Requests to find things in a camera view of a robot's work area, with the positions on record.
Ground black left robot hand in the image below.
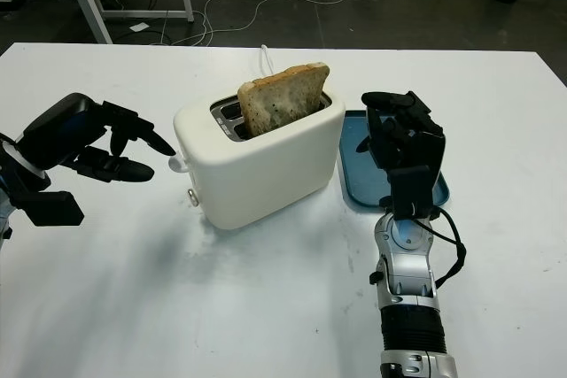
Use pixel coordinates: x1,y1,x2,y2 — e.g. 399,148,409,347
19,92,176,184

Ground white floor cable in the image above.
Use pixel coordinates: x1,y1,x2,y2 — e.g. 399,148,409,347
193,0,387,48

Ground white toaster power cord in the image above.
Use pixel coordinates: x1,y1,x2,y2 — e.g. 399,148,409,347
259,43,276,79

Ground blue plastic tray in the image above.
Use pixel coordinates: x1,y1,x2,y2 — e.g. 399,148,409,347
337,110,451,214

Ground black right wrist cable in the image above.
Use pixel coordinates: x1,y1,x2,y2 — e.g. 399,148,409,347
379,195,468,289

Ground white two-slot toaster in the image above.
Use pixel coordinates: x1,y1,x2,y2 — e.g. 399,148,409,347
168,88,347,232

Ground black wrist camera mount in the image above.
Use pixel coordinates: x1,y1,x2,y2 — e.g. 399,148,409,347
388,164,434,223
12,189,86,228

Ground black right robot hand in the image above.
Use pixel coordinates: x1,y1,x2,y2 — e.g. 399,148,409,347
356,90,447,209

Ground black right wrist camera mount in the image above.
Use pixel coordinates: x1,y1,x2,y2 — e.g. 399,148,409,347
388,164,434,223

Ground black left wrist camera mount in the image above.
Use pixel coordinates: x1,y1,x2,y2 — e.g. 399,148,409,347
12,189,86,228

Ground brown bread slice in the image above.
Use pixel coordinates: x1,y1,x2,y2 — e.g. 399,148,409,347
237,62,331,139

